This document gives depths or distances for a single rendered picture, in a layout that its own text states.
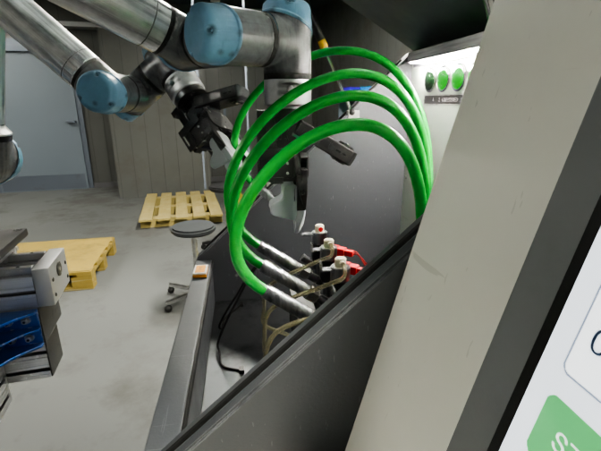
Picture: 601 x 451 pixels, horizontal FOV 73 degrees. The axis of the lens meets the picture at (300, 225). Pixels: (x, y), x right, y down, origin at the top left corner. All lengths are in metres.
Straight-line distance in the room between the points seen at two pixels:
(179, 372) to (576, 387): 0.54
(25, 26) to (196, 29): 0.40
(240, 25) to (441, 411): 0.49
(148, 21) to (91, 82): 0.22
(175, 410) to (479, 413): 0.42
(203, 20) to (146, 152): 5.63
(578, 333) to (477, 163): 0.14
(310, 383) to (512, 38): 0.34
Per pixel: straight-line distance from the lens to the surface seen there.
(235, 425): 0.45
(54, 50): 0.90
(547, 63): 0.30
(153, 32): 0.68
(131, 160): 6.22
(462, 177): 0.33
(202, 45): 0.58
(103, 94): 0.84
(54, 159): 7.32
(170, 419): 0.59
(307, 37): 0.67
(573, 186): 0.25
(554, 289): 0.24
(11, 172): 1.21
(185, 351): 0.71
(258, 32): 0.61
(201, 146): 0.85
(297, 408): 0.44
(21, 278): 1.05
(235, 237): 0.45
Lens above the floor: 1.34
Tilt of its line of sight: 17 degrees down
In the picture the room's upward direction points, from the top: straight up
